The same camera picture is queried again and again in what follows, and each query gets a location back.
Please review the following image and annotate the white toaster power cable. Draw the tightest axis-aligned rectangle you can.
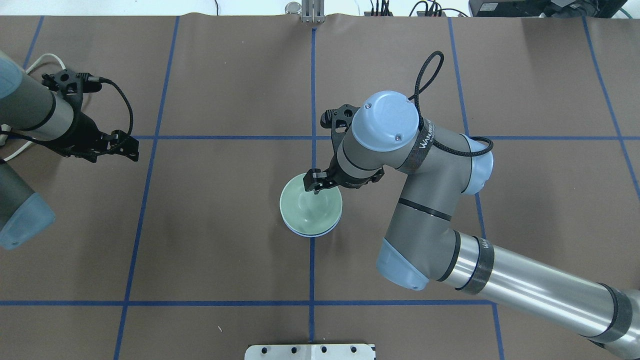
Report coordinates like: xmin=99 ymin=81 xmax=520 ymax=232
xmin=0 ymin=53 xmax=67 ymax=163

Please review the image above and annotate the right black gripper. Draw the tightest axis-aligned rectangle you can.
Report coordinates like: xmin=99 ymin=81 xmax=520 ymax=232
xmin=304 ymin=155 xmax=386 ymax=195

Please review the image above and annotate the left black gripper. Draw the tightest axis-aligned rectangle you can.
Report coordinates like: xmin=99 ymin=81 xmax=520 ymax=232
xmin=54 ymin=111 xmax=140 ymax=163

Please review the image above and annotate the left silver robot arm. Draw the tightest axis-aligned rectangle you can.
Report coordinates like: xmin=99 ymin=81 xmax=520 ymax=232
xmin=0 ymin=53 xmax=140 ymax=250

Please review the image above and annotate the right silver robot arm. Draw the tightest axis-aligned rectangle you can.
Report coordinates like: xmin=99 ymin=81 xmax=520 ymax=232
xmin=304 ymin=90 xmax=639 ymax=360

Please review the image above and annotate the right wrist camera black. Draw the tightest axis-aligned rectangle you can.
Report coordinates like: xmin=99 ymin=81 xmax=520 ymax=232
xmin=319 ymin=104 xmax=360 ymax=147

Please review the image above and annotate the blue bowl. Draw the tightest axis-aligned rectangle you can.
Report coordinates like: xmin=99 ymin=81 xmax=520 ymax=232
xmin=283 ymin=216 xmax=342 ymax=238

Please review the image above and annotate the green bowl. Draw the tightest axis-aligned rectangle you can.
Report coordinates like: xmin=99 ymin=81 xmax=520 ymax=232
xmin=279 ymin=173 xmax=343 ymax=219

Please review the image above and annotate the aluminium frame post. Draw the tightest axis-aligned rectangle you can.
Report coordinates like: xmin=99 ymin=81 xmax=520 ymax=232
xmin=300 ymin=0 xmax=326 ymax=24

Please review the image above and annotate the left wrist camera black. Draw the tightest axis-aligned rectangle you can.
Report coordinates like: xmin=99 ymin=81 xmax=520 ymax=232
xmin=41 ymin=69 xmax=103 ymax=110

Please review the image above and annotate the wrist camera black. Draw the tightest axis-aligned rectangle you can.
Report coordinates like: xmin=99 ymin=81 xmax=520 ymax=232
xmin=41 ymin=69 xmax=103 ymax=110
xmin=319 ymin=104 xmax=360 ymax=147

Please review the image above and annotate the white central pedestal column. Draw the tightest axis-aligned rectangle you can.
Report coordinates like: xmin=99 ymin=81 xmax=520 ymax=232
xmin=244 ymin=343 xmax=378 ymax=360

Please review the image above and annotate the black laptop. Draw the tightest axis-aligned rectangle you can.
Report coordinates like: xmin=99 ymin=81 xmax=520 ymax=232
xmin=468 ymin=0 xmax=627 ymax=19

